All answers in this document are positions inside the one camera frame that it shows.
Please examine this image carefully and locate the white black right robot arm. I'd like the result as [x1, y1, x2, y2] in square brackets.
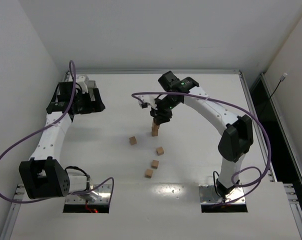
[150, 71, 253, 198]

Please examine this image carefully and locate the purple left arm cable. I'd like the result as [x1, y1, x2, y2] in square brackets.
[0, 59, 115, 205]

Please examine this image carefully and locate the metal base plate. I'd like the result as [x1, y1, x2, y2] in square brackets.
[65, 183, 113, 205]
[198, 184, 246, 206]

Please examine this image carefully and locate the long wooden block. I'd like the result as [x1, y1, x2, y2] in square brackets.
[151, 126, 159, 137]

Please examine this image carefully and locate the striped wooden block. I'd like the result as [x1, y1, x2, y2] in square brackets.
[152, 118, 160, 129]

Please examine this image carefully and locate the black wall cable with plug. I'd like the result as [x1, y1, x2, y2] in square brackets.
[250, 72, 289, 118]

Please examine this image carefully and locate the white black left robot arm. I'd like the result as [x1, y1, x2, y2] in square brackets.
[19, 75, 105, 200]

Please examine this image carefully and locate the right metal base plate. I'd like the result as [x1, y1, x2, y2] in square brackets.
[198, 184, 246, 206]

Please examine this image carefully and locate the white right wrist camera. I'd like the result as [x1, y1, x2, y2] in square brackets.
[137, 95, 157, 110]

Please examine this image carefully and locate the aluminium table frame rail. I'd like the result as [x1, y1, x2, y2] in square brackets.
[76, 69, 242, 75]

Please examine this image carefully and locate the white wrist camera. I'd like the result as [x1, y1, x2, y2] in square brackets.
[137, 95, 157, 110]
[75, 75, 89, 94]

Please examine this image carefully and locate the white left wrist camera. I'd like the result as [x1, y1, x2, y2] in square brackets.
[75, 75, 89, 94]

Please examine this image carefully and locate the translucent grey plastic bin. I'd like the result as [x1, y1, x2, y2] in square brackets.
[87, 80, 97, 102]

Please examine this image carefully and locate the small wooden cube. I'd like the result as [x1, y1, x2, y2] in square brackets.
[144, 168, 154, 179]
[129, 136, 137, 145]
[151, 160, 159, 169]
[156, 146, 165, 156]

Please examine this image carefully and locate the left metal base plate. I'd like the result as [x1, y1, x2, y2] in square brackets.
[65, 183, 113, 205]

